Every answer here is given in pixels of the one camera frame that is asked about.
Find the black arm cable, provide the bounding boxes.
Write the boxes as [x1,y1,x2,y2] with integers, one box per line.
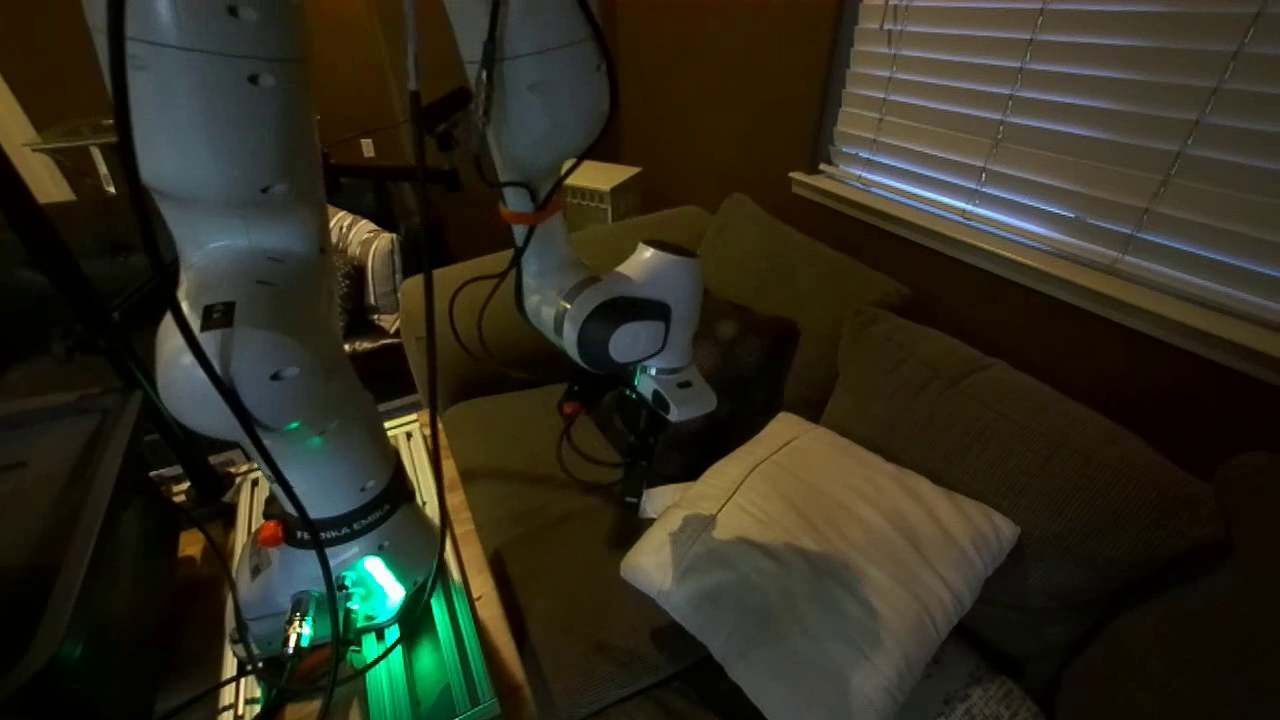
[442,0,646,511]

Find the grey patterned folded blanket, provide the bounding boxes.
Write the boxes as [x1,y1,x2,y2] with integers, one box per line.
[917,637,1051,720]

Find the dark floral patterned pillow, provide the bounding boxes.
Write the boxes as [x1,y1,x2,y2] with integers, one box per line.
[571,292,800,492]

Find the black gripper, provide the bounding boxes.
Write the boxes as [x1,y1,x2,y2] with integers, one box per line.
[592,389,673,487]

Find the white embroidered pillow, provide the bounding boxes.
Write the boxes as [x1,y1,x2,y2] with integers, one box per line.
[617,410,1026,720]

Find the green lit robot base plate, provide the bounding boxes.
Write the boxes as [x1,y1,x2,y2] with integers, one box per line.
[218,404,504,720]

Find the dark grey side panel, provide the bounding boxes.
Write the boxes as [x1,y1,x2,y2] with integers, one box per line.
[0,389,143,702]

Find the white window sill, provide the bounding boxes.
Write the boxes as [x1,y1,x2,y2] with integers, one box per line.
[787,168,1280,389]

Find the orange strap on arm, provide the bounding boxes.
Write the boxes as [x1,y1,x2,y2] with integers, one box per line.
[496,195,551,233]

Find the white window blinds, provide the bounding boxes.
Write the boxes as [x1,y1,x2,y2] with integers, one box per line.
[815,0,1280,332]

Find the olive grey sofa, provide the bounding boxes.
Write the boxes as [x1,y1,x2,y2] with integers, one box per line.
[398,191,1280,720]

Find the wooden table edge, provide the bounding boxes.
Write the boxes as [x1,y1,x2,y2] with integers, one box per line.
[415,404,543,720]

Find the black camera on stand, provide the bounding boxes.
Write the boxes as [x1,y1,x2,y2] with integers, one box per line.
[407,83,482,144]

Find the black base cable bundle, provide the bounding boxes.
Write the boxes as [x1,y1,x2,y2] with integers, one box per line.
[101,0,453,720]

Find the white ribbed cloth bundle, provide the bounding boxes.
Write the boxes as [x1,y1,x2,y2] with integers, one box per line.
[323,206,405,316]

